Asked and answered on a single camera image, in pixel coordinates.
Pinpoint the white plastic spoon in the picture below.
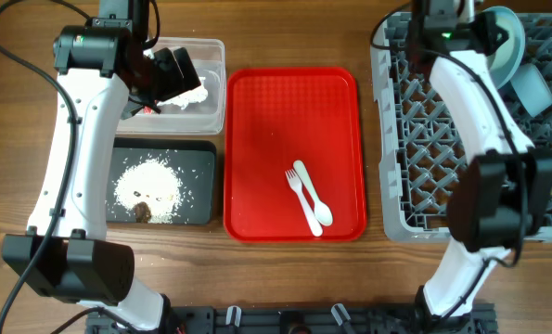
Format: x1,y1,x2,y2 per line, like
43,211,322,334
293,160,333,226

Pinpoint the white rice pile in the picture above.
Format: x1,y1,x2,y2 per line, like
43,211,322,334
107,156,195,224

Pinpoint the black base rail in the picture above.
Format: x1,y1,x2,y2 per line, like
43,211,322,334
84,303,499,334

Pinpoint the brown food chunk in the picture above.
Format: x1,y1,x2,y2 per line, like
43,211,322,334
134,202,151,224

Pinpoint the clear plastic bin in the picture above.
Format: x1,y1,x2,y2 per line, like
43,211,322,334
116,37,226,135

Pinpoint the grey dishwasher rack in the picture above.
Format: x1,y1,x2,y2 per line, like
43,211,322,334
370,12,552,243

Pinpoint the black plastic tray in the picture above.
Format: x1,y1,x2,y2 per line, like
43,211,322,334
106,138,217,225

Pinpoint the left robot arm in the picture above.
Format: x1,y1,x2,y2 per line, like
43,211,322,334
2,1,199,333

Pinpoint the white plastic fork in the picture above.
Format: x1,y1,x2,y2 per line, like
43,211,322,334
285,170,323,237

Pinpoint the red serving tray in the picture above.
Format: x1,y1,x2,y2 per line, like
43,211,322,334
224,67,367,243

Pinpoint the light blue plate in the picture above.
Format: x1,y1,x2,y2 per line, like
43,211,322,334
486,6,525,89

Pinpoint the white tissue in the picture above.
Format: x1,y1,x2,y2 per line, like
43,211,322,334
157,77,209,109

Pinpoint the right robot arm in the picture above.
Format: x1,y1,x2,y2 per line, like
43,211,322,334
406,1,552,327

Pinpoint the light blue bowl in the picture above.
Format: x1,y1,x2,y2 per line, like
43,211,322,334
510,64,552,117

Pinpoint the left black cable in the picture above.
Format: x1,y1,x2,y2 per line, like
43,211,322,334
0,0,160,334

